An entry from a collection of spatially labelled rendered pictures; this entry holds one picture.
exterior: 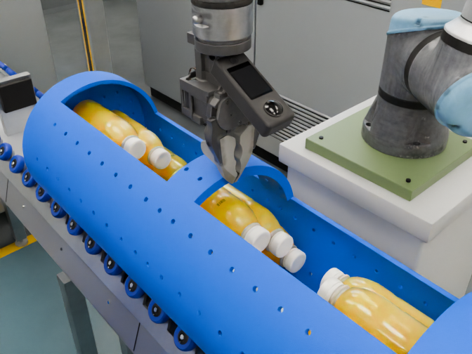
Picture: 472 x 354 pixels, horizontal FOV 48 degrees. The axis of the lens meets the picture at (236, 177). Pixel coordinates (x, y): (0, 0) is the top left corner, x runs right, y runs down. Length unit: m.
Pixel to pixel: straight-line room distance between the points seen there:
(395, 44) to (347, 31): 1.47
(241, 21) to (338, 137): 0.41
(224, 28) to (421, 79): 0.33
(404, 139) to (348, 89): 1.51
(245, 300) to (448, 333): 0.23
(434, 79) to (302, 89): 1.85
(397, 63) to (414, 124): 0.11
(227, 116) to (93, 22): 1.10
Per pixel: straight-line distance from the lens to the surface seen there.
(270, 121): 0.63
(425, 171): 0.94
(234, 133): 0.74
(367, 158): 0.94
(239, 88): 0.65
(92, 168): 0.90
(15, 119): 1.58
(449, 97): 0.78
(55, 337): 2.24
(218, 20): 0.64
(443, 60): 0.80
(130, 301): 1.02
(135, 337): 1.04
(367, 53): 2.34
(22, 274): 2.53
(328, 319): 0.61
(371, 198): 0.90
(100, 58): 1.79
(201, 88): 0.69
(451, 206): 0.91
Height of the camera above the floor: 1.67
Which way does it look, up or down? 35 degrees down
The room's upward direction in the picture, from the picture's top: straight up
